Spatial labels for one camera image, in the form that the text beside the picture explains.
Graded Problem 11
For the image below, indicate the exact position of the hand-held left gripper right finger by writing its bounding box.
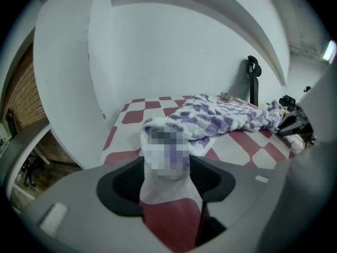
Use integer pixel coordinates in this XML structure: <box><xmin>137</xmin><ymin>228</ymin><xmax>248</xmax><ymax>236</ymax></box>
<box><xmin>189</xmin><ymin>154</ymin><xmax>295</xmax><ymax>253</ymax></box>

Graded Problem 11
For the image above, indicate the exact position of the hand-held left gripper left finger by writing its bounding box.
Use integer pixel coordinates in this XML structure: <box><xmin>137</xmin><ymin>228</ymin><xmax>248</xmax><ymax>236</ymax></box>
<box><xmin>22</xmin><ymin>156</ymin><xmax>172</xmax><ymax>253</ymax></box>

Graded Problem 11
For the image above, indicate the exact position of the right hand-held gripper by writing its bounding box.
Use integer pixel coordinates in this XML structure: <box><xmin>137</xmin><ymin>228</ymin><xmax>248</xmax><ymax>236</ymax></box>
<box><xmin>277</xmin><ymin>103</ymin><xmax>318</xmax><ymax>143</ymax></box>

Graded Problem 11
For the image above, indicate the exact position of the purple white checkered cloth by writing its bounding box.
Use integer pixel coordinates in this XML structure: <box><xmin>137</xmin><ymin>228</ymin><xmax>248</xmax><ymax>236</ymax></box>
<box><xmin>138</xmin><ymin>93</ymin><xmax>284</xmax><ymax>184</ymax></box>

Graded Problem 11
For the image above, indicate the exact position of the black padded chair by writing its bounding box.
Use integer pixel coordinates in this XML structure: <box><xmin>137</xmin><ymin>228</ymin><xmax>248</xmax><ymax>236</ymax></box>
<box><xmin>278</xmin><ymin>94</ymin><xmax>297</xmax><ymax>108</ymax></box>

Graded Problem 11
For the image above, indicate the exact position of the red white checked tablecloth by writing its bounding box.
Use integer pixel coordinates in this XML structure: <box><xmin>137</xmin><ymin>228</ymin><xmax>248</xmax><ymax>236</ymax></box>
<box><xmin>101</xmin><ymin>95</ymin><xmax>303</xmax><ymax>247</ymax></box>

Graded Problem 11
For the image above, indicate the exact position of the black mesh office chair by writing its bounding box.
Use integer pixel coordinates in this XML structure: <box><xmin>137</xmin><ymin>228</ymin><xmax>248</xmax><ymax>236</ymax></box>
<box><xmin>246</xmin><ymin>55</ymin><xmax>263</xmax><ymax>108</ymax></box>

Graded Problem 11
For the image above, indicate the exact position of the grey table with white legs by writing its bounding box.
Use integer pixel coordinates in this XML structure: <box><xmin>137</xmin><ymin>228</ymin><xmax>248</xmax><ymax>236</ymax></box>
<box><xmin>6</xmin><ymin>124</ymin><xmax>52</xmax><ymax>168</ymax></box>

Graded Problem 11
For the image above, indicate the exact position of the ceiling light panel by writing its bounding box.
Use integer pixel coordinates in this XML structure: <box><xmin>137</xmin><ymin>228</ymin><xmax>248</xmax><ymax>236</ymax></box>
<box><xmin>323</xmin><ymin>39</ymin><xmax>337</xmax><ymax>63</ymax></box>

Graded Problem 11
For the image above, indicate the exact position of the black hanging coat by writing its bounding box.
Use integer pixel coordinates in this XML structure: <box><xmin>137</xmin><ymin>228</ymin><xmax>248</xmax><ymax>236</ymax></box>
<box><xmin>5</xmin><ymin>108</ymin><xmax>18</xmax><ymax>138</ymax></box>

